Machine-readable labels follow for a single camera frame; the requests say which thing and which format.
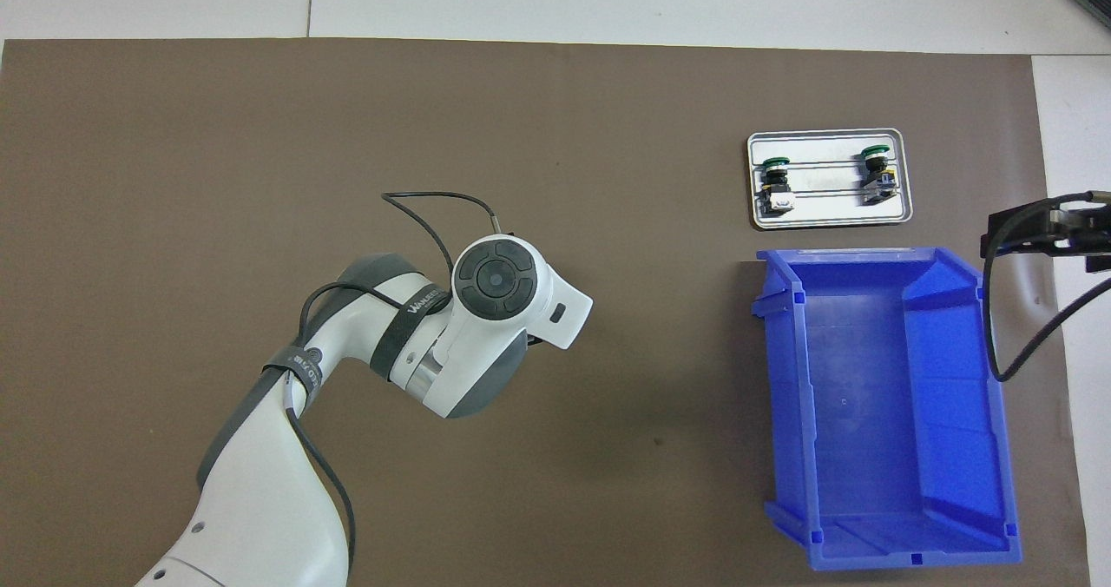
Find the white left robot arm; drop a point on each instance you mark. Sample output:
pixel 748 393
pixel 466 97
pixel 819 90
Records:
pixel 260 500

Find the silver metal tray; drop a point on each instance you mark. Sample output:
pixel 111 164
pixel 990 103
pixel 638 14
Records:
pixel 829 209

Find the blue plastic storage bin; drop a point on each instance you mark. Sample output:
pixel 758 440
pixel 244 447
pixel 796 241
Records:
pixel 868 413

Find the brown table mat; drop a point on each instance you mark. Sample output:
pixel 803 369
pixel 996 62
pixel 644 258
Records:
pixel 608 135

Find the green push button switch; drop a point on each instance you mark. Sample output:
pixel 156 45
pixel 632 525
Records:
pixel 877 173
pixel 775 183

